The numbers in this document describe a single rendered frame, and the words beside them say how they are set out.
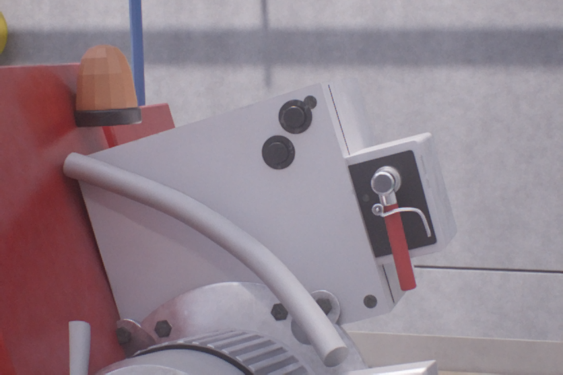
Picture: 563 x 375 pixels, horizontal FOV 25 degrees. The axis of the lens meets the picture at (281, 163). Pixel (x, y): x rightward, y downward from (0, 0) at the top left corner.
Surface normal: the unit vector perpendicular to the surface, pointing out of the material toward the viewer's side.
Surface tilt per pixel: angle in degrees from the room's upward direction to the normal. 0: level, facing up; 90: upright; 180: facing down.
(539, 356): 90
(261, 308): 81
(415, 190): 90
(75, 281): 71
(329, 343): 46
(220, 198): 90
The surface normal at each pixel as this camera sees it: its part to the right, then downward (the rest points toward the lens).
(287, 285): -0.21, -0.58
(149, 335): -0.22, -0.07
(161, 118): 0.93, -0.27
